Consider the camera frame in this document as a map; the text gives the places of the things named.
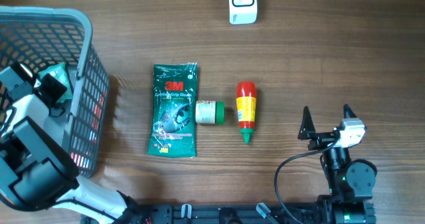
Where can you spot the white barcode scanner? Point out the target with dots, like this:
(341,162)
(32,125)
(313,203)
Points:
(243,12)

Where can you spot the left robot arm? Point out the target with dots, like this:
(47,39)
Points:
(36,172)

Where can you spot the teal wet wipes pack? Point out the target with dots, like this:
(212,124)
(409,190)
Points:
(59,72)

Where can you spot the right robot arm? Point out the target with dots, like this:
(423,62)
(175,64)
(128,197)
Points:
(350,181)

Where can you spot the white jar green lid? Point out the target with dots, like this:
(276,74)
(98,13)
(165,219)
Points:
(209,112)

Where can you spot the red chili sauce bottle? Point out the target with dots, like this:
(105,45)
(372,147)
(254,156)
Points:
(246,108)

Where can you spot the green 3M gloves package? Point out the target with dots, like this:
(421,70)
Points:
(173,130)

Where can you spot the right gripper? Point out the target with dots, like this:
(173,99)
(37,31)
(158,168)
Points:
(307,130)

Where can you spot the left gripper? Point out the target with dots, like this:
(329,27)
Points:
(59,88)

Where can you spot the grey plastic shopping basket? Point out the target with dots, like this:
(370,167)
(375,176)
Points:
(40,38)

